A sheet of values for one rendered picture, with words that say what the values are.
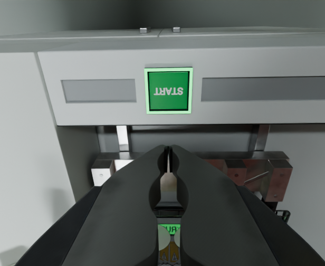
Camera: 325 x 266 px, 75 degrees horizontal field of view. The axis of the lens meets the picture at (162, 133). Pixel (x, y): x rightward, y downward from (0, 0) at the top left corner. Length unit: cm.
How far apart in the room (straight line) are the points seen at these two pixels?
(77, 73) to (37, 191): 20
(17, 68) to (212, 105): 24
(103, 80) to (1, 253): 40
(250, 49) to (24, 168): 34
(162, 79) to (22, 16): 121
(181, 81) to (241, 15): 103
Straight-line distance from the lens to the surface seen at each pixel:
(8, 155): 37
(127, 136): 42
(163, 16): 121
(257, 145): 46
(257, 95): 29
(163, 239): 53
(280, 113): 31
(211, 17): 123
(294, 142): 53
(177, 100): 26
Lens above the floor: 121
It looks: 63 degrees down
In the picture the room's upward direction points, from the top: 177 degrees counter-clockwise
